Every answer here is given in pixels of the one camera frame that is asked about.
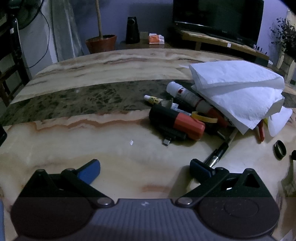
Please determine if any black cable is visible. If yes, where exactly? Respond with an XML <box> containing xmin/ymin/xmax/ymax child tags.
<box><xmin>28</xmin><ymin>9</ymin><xmax>51</xmax><ymax>69</ymax></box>

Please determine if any black ring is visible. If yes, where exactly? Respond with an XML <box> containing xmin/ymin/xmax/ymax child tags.
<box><xmin>273</xmin><ymin>140</ymin><xmax>287</xmax><ymax>160</ymax></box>

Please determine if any potted tree terracotta pot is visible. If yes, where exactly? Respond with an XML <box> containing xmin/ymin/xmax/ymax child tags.
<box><xmin>85</xmin><ymin>0</ymin><xmax>117</xmax><ymax>54</ymax></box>

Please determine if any black standing fan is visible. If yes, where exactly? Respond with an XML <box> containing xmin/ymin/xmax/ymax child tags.
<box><xmin>7</xmin><ymin>0</ymin><xmax>45</xmax><ymax>32</ymax></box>

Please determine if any black flat television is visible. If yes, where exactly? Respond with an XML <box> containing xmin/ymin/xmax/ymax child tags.
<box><xmin>172</xmin><ymin>0</ymin><xmax>264</xmax><ymax>45</ymax></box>

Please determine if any black red power bank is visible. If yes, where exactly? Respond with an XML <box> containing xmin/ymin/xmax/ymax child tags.
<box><xmin>149</xmin><ymin>105</ymin><xmax>206</xmax><ymax>147</ymax></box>

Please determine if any translucent white curtain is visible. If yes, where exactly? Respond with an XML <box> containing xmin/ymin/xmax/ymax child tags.
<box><xmin>51</xmin><ymin>0</ymin><xmax>84</xmax><ymax>63</ymax></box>

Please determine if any black router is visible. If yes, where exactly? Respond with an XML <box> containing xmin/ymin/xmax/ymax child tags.
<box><xmin>254</xmin><ymin>45</ymin><xmax>269</xmax><ymax>55</ymax></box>

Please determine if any yellow rubber band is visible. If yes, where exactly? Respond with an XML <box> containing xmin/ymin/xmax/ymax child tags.
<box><xmin>191</xmin><ymin>111</ymin><xmax>218</xmax><ymax>123</ymax></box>

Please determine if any black speaker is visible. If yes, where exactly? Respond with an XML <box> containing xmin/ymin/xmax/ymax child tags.
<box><xmin>125</xmin><ymin>17</ymin><xmax>140</xmax><ymax>44</ymax></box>

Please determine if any wooden television stand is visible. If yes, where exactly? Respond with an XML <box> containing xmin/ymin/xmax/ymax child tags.
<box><xmin>168</xmin><ymin>27</ymin><xmax>271</xmax><ymax>66</ymax></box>

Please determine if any black tape roll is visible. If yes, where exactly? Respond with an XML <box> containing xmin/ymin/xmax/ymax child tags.
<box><xmin>203</xmin><ymin>120</ymin><xmax>228</xmax><ymax>139</ymax></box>

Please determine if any dark wooden chair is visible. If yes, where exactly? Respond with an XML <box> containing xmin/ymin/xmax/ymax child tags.
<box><xmin>0</xmin><ymin>14</ymin><xmax>31</xmax><ymax>107</ymax></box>

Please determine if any dried bouquet in vase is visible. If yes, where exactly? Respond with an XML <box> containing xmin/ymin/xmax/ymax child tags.
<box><xmin>269</xmin><ymin>17</ymin><xmax>296</xmax><ymax>77</ymax></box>

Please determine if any small tube yellow label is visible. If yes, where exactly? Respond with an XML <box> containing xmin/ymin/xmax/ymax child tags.
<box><xmin>144</xmin><ymin>95</ymin><xmax>174</xmax><ymax>108</ymax></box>

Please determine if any white glue bottle red tip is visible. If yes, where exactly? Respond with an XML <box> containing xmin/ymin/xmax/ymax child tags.
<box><xmin>166</xmin><ymin>81</ymin><xmax>228</xmax><ymax>127</ymax></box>

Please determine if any orange tissue pack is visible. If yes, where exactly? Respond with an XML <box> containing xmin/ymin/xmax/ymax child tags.
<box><xmin>148</xmin><ymin>33</ymin><xmax>165</xmax><ymax>45</ymax></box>

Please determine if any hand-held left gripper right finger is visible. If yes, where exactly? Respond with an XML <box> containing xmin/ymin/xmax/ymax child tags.
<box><xmin>175</xmin><ymin>159</ymin><xmax>274</xmax><ymax>208</ymax></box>

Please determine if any black clear pen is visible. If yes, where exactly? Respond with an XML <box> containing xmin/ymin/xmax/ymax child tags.
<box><xmin>203</xmin><ymin>128</ymin><xmax>238</xmax><ymax>168</ymax></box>

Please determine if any red plastic funnel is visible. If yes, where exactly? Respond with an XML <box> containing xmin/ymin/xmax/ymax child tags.
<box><xmin>255</xmin><ymin>120</ymin><xmax>265</xmax><ymax>143</ymax></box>

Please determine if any dark low side cabinet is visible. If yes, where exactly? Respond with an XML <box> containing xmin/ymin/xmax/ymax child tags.
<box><xmin>119</xmin><ymin>39</ymin><xmax>167</xmax><ymax>49</ymax></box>

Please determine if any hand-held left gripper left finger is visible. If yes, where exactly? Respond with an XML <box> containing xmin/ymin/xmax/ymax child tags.
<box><xmin>20</xmin><ymin>159</ymin><xmax>115</xmax><ymax>207</ymax></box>

